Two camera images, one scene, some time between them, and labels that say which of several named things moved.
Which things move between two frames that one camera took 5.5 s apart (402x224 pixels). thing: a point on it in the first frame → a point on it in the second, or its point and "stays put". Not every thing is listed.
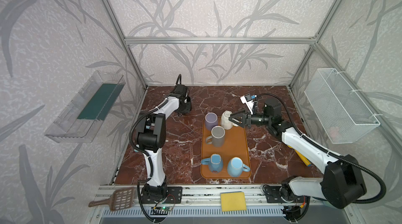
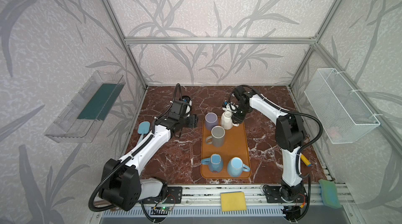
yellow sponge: (233, 201) stays put
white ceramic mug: (225, 123) stays put
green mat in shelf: (102, 102) stays put
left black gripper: (185, 107) → (191, 120)
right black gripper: (247, 120) → (236, 117)
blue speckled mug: (215, 163) stays put
